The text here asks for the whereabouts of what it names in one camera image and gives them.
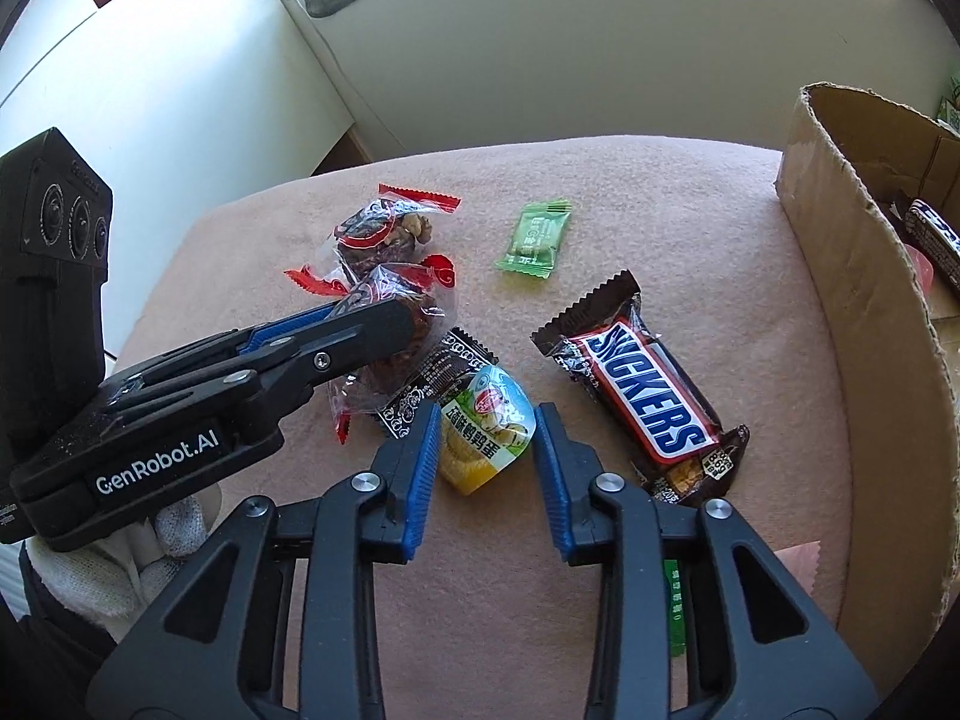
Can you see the black patterned snack packet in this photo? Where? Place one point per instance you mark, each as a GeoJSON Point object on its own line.
{"type": "Point", "coordinates": [435, 375]}

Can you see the person's left hand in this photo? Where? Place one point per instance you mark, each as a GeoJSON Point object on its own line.
{"type": "Point", "coordinates": [97, 577]}

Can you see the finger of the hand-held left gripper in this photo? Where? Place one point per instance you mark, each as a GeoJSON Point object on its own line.
{"type": "Point", "coordinates": [277, 330]}
{"type": "Point", "coordinates": [352, 341]}

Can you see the white cabinet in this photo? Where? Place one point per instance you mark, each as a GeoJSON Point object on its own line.
{"type": "Point", "coordinates": [187, 90]}

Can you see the small green candy packet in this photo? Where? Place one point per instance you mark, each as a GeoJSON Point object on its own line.
{"type": "Point", "coordinates": [534, 238]}

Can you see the green snack packet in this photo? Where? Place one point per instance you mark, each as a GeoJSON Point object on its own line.
{"type": "Point", "coordinates": [673, 600]}

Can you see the brown chocolate bar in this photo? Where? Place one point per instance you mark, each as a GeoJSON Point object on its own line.
{"type": "Point", "coordinates": [937, 232]}
{"type": "Point", "coordinates": [645, 397]}

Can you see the person's left forearm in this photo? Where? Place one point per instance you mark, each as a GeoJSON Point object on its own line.
{"type": "Point", "coordinates": [52, 652]}

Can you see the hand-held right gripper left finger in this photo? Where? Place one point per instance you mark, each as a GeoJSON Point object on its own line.
{"type": "Point", "coordinates": [421, 480]}

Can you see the green tissue pack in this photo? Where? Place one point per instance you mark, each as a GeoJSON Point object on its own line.
{"type": "Point", "coordinates": [952, 105]}

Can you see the pink wrapper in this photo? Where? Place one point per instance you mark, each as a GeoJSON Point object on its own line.
{"type": "Point", "coordinates": [796, 566]}

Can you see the date walnut packet red ends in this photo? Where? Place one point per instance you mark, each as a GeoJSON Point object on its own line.
{"type": "Point", "coordinates": [435, 307]}
{"type": "Point", "coordinates": [382, 229]}

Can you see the long cardboard box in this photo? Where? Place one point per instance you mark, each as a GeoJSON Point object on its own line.
{"type": "Point", "coordinates": [862, 277]}

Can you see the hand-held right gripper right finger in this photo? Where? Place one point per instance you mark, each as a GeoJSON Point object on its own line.
{"type": "Point", "coordinates": [551, 487]}

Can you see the yellow green egg packet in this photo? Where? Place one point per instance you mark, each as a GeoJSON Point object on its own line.
{"type": "Point", "coordinates": [487, 435]}

